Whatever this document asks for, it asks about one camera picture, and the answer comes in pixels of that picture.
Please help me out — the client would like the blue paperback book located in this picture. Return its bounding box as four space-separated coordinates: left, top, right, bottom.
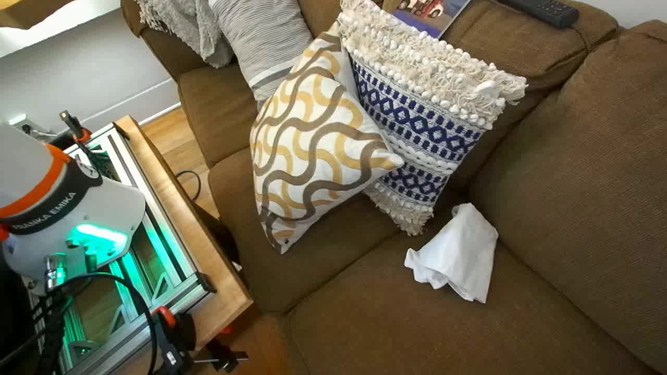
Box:
393 0 472 39

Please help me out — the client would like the white orange robot arm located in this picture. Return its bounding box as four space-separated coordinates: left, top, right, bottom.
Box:
0 125 146 282

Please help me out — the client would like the white crumpled cloth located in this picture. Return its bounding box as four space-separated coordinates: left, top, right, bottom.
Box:
405 202 498 304

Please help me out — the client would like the gold wave pattern pillow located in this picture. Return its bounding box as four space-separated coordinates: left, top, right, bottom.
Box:
251 27 405 254

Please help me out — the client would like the blue white tufted pillow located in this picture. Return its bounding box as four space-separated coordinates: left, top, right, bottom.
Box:
337 0 528 236

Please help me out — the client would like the wooden side table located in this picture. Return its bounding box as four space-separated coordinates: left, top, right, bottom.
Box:
112 116 252 349

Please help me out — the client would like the grey striped pillow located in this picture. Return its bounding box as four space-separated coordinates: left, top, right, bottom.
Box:
209 0 314 102

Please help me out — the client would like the orange black bar clamp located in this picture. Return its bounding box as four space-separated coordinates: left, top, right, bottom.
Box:
150 307 248 375

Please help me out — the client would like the grey knitted throw blanket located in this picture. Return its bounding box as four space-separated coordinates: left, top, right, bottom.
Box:
136 0 233 68

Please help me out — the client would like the brown fabric sofa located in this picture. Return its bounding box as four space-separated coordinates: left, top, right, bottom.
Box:
122 0 667 375

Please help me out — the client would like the black remote control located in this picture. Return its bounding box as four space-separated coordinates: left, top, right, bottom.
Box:
500 0 579 29

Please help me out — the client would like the orange handled clamp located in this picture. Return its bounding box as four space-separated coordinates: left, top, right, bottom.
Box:
61 111 92 145

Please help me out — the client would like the aluminium extrusion frame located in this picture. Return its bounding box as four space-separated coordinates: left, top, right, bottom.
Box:
59 125 210 375

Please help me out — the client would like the black cable bundle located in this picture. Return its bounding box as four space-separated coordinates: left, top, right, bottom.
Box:
0 270 161 375

